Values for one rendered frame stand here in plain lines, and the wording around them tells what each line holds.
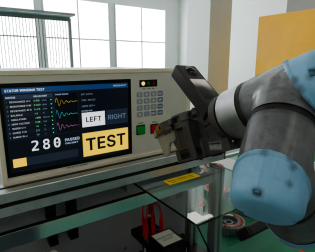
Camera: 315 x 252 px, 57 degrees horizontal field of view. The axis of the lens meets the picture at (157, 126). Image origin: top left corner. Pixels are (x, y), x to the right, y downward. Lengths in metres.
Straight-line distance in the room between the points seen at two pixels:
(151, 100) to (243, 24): 6.51
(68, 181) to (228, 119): 0.33
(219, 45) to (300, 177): 4.33
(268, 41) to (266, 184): 4.16
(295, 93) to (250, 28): 6.65
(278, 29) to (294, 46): 0.35
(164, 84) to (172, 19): 8.01
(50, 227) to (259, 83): 0.45
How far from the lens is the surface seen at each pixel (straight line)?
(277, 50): 4.33
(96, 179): 0.62
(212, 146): 0.47
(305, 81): 0.34
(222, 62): 4.65
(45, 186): 0.58
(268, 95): 0.35
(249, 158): 0.31
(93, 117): 0.61
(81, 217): 0.63
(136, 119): 0.66
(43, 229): 0.61
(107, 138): 0.63
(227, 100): 0.41
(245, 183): 0.30
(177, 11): 8.81
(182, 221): 1.03
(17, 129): 0.57
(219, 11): 4.63
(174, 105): 0.71
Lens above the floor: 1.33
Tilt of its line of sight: 12 degrees down
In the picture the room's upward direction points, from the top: straight up
